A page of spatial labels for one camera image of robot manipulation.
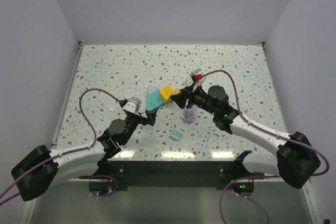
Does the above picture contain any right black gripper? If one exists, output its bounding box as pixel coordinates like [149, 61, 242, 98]
[170, 82, 217, 116]

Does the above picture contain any teal triangular socket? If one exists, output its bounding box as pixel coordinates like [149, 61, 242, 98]
[146, 86, 164, 111]

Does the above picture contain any yellow cube socket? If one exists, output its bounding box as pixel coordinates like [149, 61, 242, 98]
[159, 85, 173, 103]

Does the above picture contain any yellow small plug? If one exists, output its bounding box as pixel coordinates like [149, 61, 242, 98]
[171, 89, 181, 95]

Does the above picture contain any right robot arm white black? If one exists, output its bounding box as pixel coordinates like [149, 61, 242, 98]
[170, 86, 321, 189]

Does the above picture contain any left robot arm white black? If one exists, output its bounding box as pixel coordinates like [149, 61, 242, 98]
[11, 109, 157, 201]

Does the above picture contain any teal small plug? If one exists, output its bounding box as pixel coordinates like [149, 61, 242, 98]
[169, 130, 182, 142]

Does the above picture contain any purple power strip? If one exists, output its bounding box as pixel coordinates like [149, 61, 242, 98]
[183, 106, 195, 124]

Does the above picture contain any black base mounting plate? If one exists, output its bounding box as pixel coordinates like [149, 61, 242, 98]
[81, 160, 253, 195]

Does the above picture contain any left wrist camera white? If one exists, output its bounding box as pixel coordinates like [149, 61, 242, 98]
[121, 98, 141, 115]

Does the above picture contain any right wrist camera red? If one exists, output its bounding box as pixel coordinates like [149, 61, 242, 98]
[190, 68, 207, 88]

